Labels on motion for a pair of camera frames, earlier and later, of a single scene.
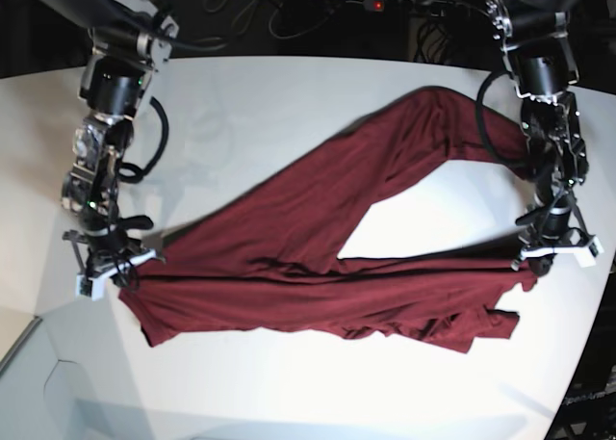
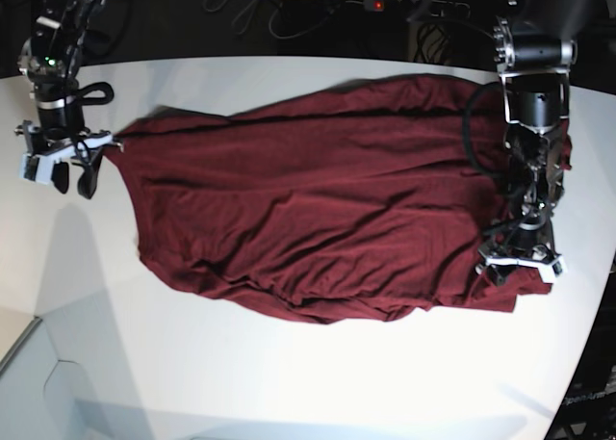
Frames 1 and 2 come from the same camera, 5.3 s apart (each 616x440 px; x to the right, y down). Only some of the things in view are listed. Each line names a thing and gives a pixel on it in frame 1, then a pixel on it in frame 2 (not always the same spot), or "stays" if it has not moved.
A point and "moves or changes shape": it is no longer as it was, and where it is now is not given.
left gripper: [106, 250] → [46, 145]
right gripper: [551, 231] → [527, 244]
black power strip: [429, 7] stays
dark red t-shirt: [271, 256] moves or changes shape
